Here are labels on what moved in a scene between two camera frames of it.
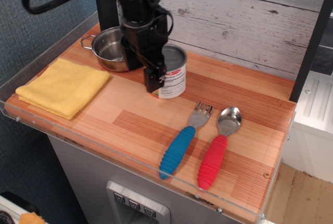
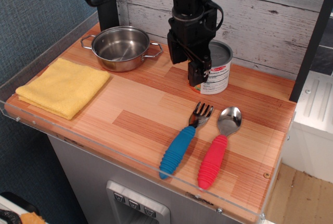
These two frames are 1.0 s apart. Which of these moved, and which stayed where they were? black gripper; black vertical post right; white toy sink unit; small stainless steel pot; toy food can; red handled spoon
Moved: black gripper; toy food can
Stayed: white toy sink unit; black vertical post right; red handled spoon; small stainless steel pot
